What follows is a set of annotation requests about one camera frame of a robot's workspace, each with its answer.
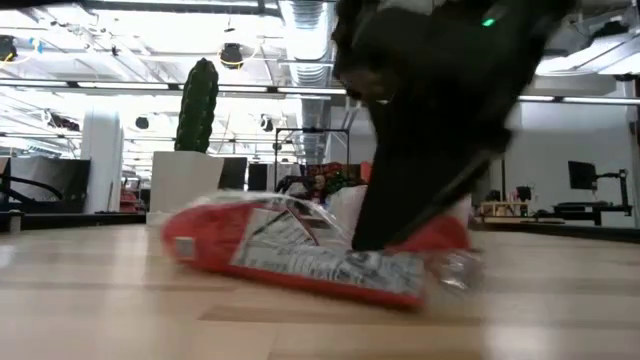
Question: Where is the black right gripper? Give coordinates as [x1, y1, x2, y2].
[332, 0, 576, 250]

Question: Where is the black monitor on arm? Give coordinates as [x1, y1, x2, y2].
[567, 159, 630, 201]

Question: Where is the small wooden shelf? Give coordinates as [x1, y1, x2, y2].
[478, 199, 519, 218]

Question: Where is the clear plastic bin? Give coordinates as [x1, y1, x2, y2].
[327, 184, 474, 242]

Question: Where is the black desk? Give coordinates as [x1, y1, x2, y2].
[552, 201, 634, 226]

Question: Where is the dark upright monitor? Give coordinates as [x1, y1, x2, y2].
[217, 157, 249, 191]

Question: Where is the green cactus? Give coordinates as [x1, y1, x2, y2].
[174, 57, 220, 154]

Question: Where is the white hexagonal plant pot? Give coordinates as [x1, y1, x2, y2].
[149, 150, 225, 215]

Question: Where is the white room column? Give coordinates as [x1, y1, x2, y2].
[80, 109, 125, 214]

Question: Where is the large dark monitor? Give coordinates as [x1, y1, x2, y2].
[9, 157, 92, 215]

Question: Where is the black metal stand frame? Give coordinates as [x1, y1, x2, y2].
[273, 127, 351, 191]

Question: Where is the silver ribbed ceiling duct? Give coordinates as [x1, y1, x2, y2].
[279, 0, 334, 86]

